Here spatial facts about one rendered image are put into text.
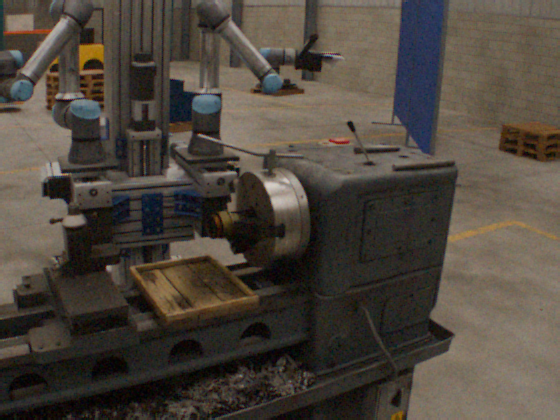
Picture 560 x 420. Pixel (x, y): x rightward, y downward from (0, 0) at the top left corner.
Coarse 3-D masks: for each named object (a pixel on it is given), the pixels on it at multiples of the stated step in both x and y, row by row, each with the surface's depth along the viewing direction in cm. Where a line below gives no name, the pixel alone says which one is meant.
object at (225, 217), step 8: (208, 216) 172; (216, 216) 171; (224, 216) 171; (232, 216) 173; (208, 224) 175; (216, 224) 170; (224, 224) 170; (232, 224) 171; (208, 232) 174; (216, 232) 170; (224, 232) 171; (232, 232) 172
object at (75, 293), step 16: (64, 272) 159; (64, 288) 150; (80, 288) 151; (96, 288) 151; (112, 288) 152; (64, 304) 142; (80, 304) 142; (96, 304) 143; (112, 304) 144; (128, 304) 144; (80, 320) 138; (96, 320) 141; (112, 320) 143
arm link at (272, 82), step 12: (204, 0) 212; (216, 0) 212; (204, 12) 211; (216, 12) 210; (216, 24) 211; (228, 24) 213; (228, 36) 214; (240, 36) 215; (240, 48) 216; (252, 48) 217; (252, 60) 217; (264, 60) 220; (252, 72) 221; (264, 72) 219; (264, 84) 220; (276, 84) 219
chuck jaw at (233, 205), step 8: (240, 176) 183; (232, 184) 179; (240, 184) 180; (232, 192) 179; (240, 192) 179; (232, 200) 177; (240, 200) 178; (248, 200) 179; (224, 208) 177; (232, 208) 176; (240, 208) 177; (248, 208) 178
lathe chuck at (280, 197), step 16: (256, 176) 173; (256, 192) 174; (272, 192) 168; (288, 192) 171; (256, 208) 176; (272, 208) 167; (288, 208) 169; (272, 224) 168; (288, 224) 168; (256, 240) 179; (272, 240) 169; (288, 240) 170; (256, 256) 180; (272, 256) 171; (288, 256) 175
